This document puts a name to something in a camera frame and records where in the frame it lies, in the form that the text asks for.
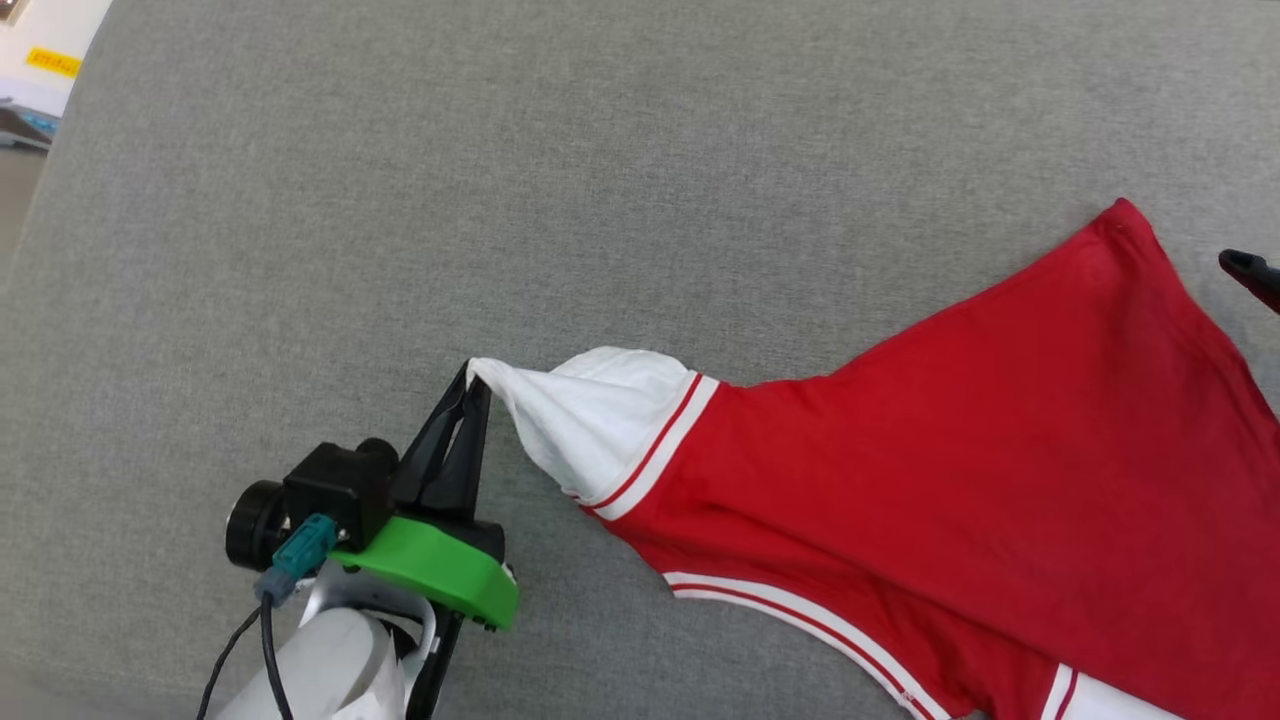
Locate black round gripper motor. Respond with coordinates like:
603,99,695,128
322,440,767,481
224,479,294,574

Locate red and white basketball jersey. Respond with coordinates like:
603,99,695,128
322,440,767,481
468,197,1280,720

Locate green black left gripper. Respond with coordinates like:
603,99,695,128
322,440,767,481
329,361,522,632

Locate thin black cable white tip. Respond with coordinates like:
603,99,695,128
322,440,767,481
195,600,264,720

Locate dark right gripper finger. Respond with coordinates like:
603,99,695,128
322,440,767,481
1217,249,1280,314

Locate black cable with teal plug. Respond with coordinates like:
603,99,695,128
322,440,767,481
254,513,338,720

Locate grey flat device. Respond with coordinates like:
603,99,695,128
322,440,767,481
0,98,54,154

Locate white cabinet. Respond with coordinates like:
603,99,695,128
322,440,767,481
0,0,114,119

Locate yellow label sticker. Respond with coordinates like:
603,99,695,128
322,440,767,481
25,46,84,80

